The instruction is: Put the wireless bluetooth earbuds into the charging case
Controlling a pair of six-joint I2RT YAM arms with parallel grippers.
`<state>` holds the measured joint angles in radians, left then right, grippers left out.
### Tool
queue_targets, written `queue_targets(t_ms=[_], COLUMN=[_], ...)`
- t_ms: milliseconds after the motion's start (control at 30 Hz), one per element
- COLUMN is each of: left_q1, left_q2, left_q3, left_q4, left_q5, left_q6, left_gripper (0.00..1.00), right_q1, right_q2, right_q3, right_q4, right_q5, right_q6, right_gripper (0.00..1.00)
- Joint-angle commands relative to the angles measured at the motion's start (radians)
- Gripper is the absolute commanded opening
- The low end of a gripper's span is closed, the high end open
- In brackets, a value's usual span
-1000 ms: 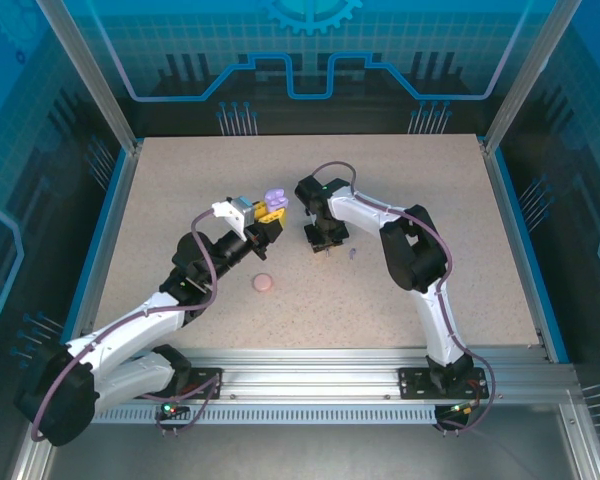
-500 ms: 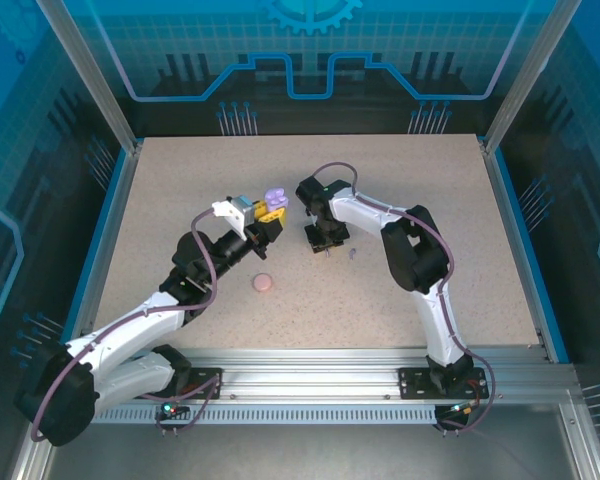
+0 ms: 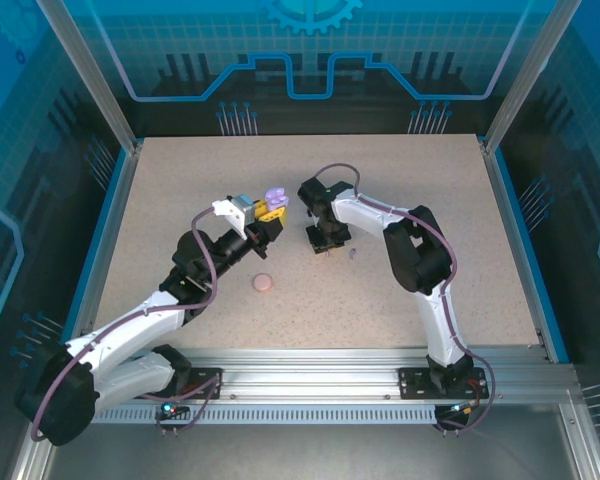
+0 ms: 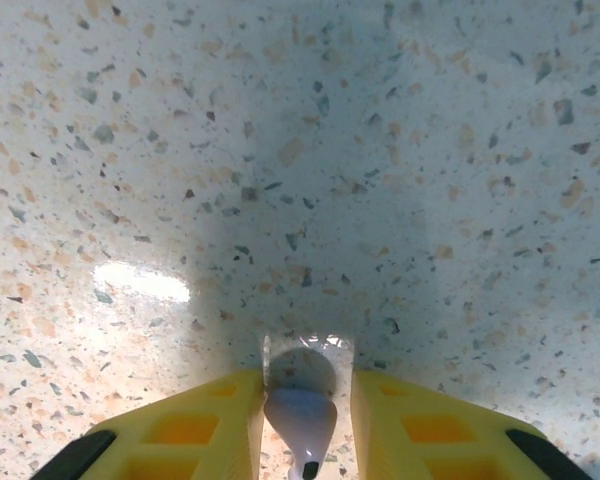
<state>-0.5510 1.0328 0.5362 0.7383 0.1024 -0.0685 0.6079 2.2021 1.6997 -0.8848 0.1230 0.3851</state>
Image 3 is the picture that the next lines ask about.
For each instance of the purple round earbud case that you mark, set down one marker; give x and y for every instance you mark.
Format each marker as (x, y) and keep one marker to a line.
(276, 197)

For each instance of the pink round earbud case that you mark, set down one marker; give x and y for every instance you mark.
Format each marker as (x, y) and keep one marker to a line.
(263, 282)

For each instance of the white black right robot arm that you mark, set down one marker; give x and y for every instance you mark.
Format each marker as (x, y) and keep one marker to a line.
(360, 217)

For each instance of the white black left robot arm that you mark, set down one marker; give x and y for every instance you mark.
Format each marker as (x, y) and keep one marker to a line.
(130, 325)

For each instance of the small lit connector board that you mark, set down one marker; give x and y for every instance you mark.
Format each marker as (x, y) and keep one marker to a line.
(462, 410)
(170, 409)

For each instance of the steel base sheet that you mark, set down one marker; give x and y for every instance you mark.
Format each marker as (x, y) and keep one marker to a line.
(305, 455)

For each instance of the blue-edged aluminium side rail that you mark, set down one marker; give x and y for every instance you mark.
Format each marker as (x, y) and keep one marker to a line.
(116, 200)
(523, 250)

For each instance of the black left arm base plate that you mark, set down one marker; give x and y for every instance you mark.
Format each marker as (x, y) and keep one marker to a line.
(205, 372)

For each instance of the long aluminium base rail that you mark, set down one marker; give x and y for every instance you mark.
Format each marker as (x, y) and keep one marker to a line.
(305, 375)

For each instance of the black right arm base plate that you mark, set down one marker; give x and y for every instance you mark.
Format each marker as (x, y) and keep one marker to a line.
(415, 382)

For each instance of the aluminium frame post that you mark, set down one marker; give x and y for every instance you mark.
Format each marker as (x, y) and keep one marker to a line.
(90, 75)
(525, 75)

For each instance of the aluminium corner bracket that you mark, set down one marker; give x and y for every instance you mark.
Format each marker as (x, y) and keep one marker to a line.
(542, 345)

